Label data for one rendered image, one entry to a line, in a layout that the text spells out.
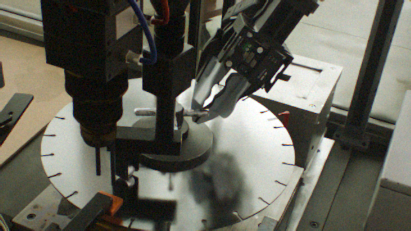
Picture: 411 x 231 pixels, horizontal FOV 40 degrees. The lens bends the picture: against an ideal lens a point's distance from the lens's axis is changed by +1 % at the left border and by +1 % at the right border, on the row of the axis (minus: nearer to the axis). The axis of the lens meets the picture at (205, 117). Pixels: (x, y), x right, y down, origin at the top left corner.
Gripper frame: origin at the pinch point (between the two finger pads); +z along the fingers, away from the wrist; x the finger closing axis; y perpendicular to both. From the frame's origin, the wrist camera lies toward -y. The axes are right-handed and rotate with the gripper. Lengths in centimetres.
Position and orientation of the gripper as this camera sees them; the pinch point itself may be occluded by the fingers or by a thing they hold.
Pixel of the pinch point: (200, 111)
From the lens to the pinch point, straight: 73.3
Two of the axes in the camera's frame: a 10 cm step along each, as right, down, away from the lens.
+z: -5.6, 7.7, 3.0
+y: 0.4, 3.9, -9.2
